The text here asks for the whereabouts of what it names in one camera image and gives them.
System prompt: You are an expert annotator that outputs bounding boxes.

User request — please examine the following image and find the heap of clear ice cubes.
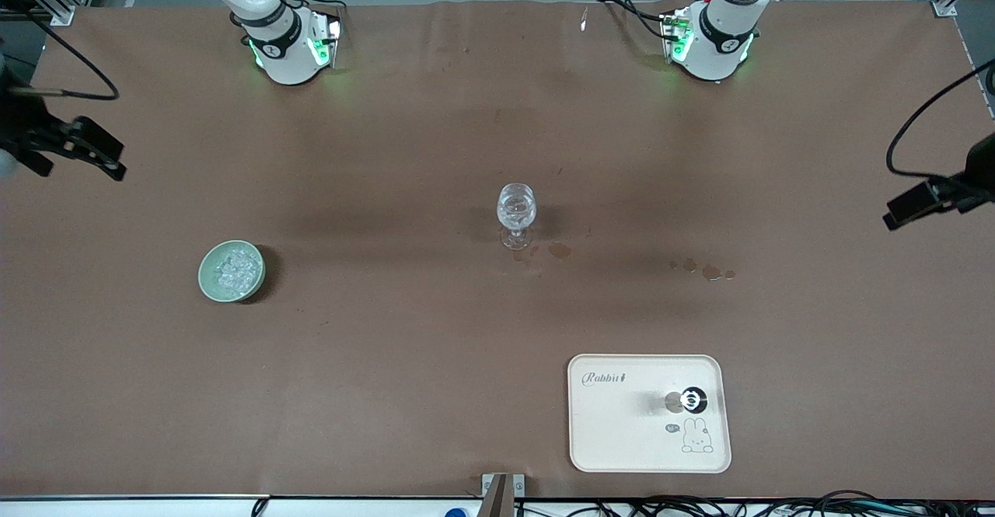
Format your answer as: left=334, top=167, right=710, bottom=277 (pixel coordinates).
left=214, top=245, right=261, bottom=294

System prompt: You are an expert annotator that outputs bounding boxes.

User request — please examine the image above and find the clear stemmed wine glass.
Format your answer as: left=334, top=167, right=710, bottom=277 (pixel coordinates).
left=496, top=183, right=539, bottom=251

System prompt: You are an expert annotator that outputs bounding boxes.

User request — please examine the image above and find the green ceramic bowl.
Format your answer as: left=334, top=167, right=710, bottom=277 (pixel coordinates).
left=197, top=239, right=267, bottom=302

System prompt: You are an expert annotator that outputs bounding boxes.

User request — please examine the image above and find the brown table cover sheet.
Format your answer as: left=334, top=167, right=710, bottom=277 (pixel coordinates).
left=0, top=0, right=995, bottom=500

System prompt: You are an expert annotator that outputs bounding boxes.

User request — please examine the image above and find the white rabbit print tray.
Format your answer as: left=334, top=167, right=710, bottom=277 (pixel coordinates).
left=567, top=354, right=732, bottom=474

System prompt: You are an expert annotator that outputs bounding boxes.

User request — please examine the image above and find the black left base cable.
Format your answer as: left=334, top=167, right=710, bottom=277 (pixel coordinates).
left=597, top=0, right=671, bottom=40

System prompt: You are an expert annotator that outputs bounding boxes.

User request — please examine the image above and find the black cable bundle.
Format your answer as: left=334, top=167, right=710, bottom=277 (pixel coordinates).
left=513, top=491, right=995, bottom=517

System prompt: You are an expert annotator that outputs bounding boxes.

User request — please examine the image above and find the grey metal bracket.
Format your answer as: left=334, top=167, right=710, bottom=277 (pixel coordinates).
left=481, top=473, right=526, bottom=517

